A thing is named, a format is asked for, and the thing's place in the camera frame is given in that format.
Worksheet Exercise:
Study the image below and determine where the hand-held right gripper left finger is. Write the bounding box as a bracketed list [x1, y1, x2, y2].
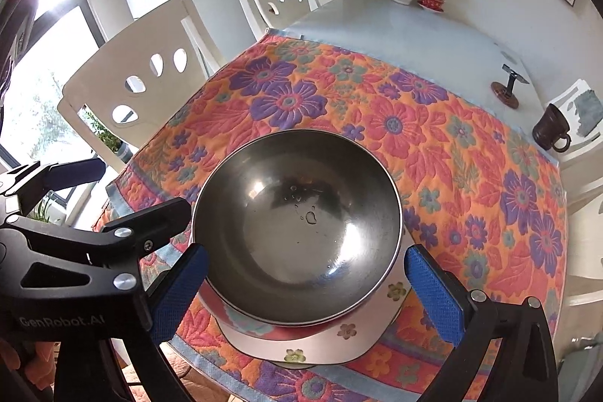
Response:
[54, 243, 210, 402]

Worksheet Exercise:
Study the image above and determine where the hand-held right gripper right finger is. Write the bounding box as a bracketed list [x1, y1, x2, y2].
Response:
[404, 244, 559, 402]

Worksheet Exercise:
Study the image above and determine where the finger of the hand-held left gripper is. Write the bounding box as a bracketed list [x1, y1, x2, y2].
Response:
[0, 157, 107, 219]
[101, 197, 191, 264]

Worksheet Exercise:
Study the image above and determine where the white hexagonal floral plate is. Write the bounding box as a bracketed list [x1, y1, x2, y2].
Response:
[219, 237, 410, 367]

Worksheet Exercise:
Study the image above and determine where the steel bowl with red outside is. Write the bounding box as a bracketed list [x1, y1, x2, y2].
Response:
[191, 130, 404, 328]

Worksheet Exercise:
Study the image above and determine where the green potted plant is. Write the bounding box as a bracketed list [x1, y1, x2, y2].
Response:
[80, 110, 128, 158]

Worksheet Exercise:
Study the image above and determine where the orange floral tablecloth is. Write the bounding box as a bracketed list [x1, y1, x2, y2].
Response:
[92, 28, 568, 402]

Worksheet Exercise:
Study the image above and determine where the dark brown mug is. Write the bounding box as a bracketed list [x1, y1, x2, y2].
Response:
[532, 103, 573, 153]

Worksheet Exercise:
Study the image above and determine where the brown phone stand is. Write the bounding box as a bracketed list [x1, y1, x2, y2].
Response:
[491, 63, 528, 107]

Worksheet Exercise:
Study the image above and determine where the grey cloth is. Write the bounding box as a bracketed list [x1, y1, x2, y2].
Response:
[572, 89, 603, 136]

